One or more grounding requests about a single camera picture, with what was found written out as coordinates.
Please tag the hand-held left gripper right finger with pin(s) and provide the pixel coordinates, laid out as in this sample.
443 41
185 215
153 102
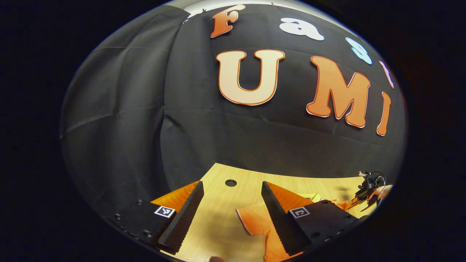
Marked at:
278 218

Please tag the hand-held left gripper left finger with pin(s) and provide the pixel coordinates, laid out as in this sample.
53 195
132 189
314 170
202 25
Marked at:
187 216

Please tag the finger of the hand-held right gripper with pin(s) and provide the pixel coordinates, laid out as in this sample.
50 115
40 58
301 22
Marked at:
355 203

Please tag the orange T-shirt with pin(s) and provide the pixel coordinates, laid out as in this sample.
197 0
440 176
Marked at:
258 222

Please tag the black backdrop cloth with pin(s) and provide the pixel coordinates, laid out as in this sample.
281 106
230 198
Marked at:
145 109

